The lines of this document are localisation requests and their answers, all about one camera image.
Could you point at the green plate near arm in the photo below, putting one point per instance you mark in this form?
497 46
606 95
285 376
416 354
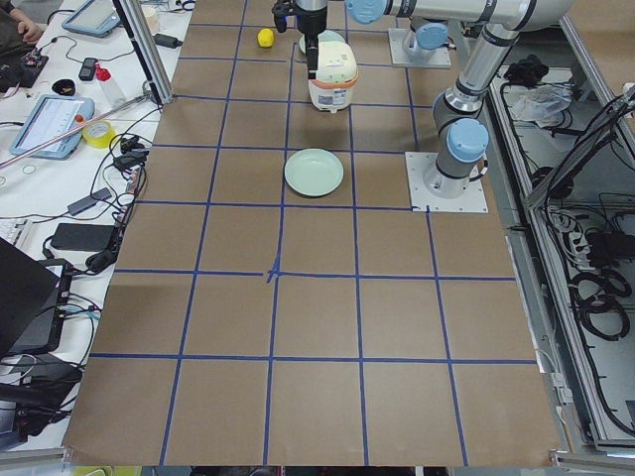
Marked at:
313 172
326 36

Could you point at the black laptop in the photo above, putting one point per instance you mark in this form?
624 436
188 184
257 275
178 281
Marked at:
33 294

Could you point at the yellow sponge potato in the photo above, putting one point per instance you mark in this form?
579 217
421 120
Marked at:
265 38

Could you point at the blue tablet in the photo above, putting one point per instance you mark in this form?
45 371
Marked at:
96 18
52 116

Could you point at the black cloth bundle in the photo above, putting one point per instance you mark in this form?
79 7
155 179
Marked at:
527 72

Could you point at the blue tablet near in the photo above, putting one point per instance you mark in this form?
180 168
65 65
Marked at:
52 116

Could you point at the black power brick far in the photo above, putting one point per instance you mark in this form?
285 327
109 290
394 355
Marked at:
167 41

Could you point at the metal rod red knob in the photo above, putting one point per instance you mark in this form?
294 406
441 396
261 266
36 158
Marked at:
81 123

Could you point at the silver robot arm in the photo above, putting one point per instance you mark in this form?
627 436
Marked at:
462 137
365 12

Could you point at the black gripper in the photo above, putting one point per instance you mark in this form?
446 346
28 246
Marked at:
311 24

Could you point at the aluminium frame post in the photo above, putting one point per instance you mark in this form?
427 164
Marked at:
131 14

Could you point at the yellow tape roll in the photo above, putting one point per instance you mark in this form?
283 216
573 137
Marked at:
98 134

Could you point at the black small bowl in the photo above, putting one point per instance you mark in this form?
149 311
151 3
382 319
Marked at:
64 87

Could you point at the black phone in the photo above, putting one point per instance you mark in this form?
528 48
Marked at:
88 69

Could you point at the white rice cooker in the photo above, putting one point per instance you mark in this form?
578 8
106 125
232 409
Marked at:
337 73

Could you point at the white crumpled cloth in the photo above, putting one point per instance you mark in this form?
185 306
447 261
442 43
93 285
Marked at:
544 105

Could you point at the blue tablet far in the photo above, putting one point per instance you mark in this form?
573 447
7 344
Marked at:
96 18

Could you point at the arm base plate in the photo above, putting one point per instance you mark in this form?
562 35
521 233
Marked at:
426 47
430 191

